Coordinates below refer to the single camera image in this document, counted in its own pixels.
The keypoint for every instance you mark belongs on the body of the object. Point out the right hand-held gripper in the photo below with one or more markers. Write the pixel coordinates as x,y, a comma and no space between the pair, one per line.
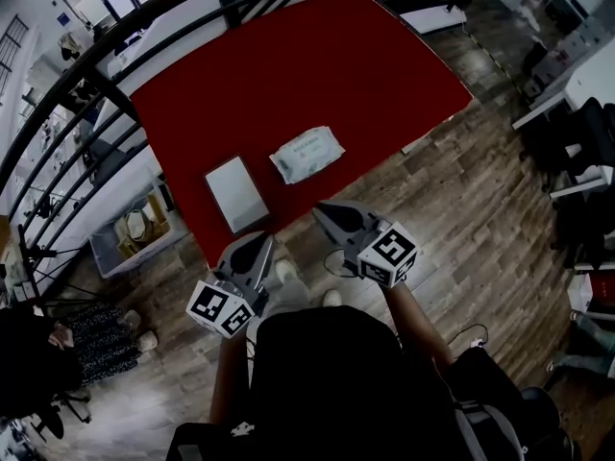
386,257

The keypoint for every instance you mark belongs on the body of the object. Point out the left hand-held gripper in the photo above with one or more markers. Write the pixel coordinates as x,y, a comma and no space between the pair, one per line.
216,305

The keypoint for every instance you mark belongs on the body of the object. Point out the white wet wipes packet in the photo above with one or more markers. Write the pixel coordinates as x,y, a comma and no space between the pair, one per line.
307,154

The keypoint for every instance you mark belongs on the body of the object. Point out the person's right forearm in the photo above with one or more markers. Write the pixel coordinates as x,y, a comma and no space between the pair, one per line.
418,324

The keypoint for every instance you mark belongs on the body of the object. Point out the person's left forearm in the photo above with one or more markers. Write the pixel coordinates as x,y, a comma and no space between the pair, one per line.
229,382

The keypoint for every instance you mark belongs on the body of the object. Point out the red box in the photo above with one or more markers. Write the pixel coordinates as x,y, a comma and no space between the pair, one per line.
604,293

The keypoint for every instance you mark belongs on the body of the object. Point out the person's white shoe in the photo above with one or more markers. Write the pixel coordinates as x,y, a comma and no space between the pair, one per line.
286,269
332,298

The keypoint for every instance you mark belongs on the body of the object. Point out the clear plastic storage bin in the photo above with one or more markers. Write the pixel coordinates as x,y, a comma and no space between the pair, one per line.
110,263

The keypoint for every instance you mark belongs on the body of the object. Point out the person's black shirt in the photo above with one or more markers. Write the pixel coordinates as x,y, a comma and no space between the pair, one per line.
327,377

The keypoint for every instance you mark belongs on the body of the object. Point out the red tablecloth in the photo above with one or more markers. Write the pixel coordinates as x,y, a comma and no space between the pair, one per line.
312,65

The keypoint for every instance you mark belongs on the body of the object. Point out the white pillar base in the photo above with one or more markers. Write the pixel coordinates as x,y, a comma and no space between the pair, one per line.
432,19

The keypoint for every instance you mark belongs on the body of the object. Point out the black tripod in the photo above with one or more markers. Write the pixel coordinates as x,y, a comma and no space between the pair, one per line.
22,257

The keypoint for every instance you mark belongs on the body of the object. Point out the black metal railing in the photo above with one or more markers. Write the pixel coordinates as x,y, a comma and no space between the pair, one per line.
230,15

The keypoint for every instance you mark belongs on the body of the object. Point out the black office chair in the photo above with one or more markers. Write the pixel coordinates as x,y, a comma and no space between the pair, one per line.
586,228
596,128
53,420

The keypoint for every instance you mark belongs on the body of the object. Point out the white desk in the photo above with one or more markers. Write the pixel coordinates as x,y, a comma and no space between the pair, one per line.
591,80

